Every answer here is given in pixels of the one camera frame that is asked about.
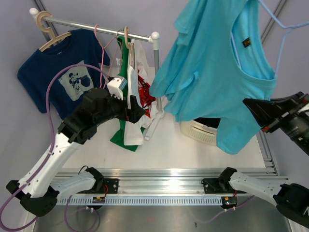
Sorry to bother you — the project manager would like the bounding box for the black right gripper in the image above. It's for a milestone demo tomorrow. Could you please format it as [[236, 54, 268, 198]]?
[[242, 90, 309, 155]]

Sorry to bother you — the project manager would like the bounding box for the black t shirt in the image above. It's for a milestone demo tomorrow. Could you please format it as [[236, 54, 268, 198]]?
[[194, 117, 221, 128]]

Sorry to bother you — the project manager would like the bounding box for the light blue wire hanger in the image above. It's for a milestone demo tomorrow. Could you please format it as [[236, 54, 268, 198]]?
[[259, 0, 309, 74]]

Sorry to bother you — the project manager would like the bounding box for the light blue t shirt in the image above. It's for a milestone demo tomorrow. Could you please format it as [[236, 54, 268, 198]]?
[[150, 0, 277, 155]]

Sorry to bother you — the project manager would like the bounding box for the pink wire hanger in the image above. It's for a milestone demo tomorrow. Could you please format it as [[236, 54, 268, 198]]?
[[94, 24, 119, 88]]

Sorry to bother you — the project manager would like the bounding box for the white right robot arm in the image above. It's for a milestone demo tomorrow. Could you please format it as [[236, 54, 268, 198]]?
[[218, 92, 309, 228]]

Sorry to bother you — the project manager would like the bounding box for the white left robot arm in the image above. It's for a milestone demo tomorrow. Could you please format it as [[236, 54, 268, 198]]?
[[6, 88, 145, 217]]

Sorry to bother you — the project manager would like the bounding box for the white printed t shirt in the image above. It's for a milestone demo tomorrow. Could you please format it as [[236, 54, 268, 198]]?
[[124, 41, 157, 146]]

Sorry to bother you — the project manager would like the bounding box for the beige wooden hanger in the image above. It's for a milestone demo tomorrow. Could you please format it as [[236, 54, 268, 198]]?
[[35, 11, 71, 52], [124, 26, 135, 68]]

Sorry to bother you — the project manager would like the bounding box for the navy blue t shirt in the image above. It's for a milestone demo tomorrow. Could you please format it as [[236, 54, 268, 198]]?
[[17, 29, 110, 119]]

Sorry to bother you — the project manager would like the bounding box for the cream laundry basket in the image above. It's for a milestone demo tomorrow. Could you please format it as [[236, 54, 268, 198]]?
[[180, 120, 217, 145]]

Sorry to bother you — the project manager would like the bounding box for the metal clothes rack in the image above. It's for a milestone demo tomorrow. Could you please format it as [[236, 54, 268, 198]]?
[[29, 7, 166, 141]]

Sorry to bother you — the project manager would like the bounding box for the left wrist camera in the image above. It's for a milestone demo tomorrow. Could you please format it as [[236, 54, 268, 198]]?
[[107, 75, 127, 100]]

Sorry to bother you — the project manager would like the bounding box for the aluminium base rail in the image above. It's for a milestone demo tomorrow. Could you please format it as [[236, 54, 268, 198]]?
[[48, 168, 288, 197]]

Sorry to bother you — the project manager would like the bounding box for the white slotted cable duct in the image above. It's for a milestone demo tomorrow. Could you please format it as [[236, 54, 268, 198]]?
[[57, 196, 223, 206]]

